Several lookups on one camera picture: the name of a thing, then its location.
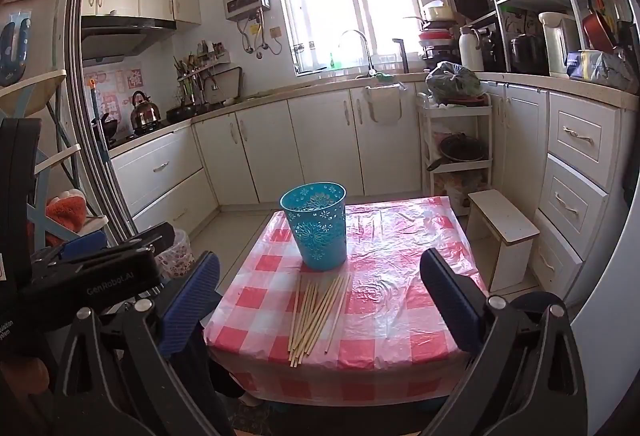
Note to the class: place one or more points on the black angular faucet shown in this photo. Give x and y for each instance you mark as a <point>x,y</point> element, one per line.
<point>404,56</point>

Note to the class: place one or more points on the black frying pan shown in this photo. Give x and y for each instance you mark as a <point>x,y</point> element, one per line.
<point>460,149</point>

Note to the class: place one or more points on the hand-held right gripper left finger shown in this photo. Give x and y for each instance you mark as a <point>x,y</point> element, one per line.
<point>192,298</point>

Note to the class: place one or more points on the black microwave oven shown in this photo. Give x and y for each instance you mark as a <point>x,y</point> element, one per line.
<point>470,1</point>

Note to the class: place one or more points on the pink wall poster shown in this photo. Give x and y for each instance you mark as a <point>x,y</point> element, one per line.
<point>117,91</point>

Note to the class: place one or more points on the orange plush toy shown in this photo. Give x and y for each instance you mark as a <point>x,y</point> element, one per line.
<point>65,213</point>

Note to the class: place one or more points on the person's black pants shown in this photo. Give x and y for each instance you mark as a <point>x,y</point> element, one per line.
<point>220,376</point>

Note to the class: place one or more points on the wall utensil rack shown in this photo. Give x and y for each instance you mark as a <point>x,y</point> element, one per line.
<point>200,66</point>

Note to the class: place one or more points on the white electric water boiler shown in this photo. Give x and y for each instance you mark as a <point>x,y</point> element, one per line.
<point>557,44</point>

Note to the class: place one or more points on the steel whistling kettle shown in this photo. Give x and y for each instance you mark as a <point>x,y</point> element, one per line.
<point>145,114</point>

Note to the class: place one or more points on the green bag of vegetables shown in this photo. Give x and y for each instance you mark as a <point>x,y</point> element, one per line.
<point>452,84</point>

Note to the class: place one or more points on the blue packet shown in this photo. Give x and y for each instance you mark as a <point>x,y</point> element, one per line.
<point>580,64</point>

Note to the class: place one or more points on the curved steel faucet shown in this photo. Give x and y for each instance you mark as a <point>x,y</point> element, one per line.
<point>370,59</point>

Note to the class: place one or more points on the blue and white shelf rack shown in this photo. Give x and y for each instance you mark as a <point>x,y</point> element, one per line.
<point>30,91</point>

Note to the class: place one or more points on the white trolley rack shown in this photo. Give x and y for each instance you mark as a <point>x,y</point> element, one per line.
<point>460,112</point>

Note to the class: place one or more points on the white thermos jug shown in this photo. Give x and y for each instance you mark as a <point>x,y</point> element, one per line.
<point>471,51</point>

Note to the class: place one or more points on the white panel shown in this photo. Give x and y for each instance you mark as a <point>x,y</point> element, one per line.
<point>610,341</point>

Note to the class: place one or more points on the teal perforated plastic basket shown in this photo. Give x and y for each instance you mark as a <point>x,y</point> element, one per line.
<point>320,236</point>

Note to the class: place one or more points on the grey sliding door frame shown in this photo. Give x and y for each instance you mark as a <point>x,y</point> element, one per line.
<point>92,126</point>

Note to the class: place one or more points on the bundle of wooden chopsticks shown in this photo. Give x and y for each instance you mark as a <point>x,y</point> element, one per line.
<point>320,311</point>

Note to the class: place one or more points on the stack of bowls and pots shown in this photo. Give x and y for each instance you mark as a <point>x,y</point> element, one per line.
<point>437,39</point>

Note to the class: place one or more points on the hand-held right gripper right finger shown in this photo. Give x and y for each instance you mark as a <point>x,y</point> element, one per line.
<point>450,301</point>

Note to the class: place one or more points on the red saucepan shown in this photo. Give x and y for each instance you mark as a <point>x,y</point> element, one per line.
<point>597,34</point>

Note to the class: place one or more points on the black rice cooker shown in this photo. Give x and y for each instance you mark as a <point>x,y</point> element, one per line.
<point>527,55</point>

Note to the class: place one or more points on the floral waste bin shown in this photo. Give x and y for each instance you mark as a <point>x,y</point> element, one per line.
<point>175,256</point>

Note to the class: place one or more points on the cream tote bag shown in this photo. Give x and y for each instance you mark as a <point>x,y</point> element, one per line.
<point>384,104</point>

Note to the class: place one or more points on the black range hood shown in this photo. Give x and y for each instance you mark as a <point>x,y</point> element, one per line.
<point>115,36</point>

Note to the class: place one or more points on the black coffee machine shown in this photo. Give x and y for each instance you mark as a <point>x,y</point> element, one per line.
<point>492,51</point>

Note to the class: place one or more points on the cream base cabinets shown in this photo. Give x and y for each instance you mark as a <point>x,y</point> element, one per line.
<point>270,156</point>

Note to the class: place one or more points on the red checkered plastic tablecloth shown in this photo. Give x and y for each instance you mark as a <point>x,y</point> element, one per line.
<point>395,316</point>

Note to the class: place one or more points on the black wok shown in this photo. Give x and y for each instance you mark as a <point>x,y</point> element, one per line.
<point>182,113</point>

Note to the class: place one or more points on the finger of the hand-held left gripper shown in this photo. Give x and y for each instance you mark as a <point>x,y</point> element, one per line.
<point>85,244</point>
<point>145,240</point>

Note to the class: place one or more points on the dark rimmed tray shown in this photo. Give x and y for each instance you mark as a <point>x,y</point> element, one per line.
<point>225,86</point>

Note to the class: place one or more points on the silver foil bag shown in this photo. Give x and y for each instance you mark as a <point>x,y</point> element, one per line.
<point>617,71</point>

